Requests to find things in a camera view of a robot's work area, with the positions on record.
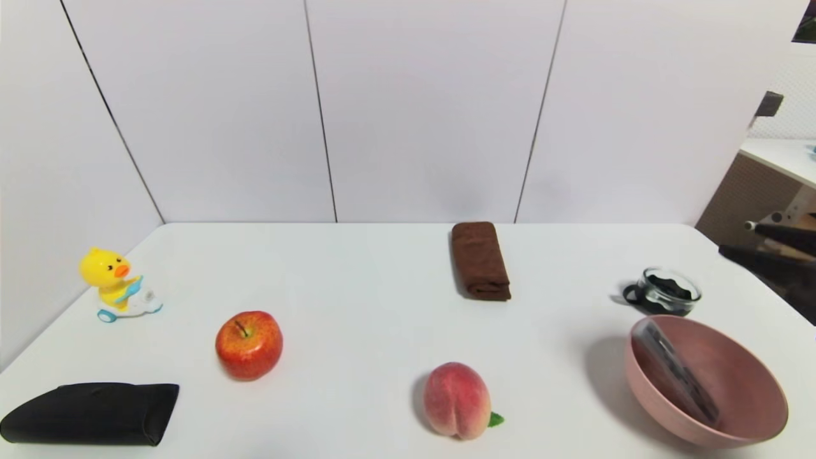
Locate black lumpy jar contents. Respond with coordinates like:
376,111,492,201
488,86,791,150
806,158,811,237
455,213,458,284
644,275,696,316

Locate peach with green leaf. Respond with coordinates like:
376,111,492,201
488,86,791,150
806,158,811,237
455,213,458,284
423,361,505,441

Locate black fabric pouch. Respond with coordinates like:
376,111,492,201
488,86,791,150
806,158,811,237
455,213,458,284
0,382,180,447

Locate silver packet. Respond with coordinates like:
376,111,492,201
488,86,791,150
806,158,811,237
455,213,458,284
636,321,722,426

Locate red apple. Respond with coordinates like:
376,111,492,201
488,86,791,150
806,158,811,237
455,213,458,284
215,310,284,382

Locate folded brown towel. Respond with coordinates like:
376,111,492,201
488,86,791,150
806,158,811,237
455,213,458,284
451,221,512,302

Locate black box on pole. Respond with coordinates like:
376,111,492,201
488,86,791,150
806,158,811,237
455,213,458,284
756,91,785,118

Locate clear glass jar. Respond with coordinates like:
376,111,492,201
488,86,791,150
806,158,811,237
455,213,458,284
637,267,703,317

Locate pink plastic bowl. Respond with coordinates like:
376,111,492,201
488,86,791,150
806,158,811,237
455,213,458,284
625,314,790,448

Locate yellow duck scooter toy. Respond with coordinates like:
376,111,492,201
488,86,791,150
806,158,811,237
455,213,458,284
78,247,164,323

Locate white desk with perforated panel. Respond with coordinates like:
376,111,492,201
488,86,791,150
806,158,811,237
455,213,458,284
695,136,816,256

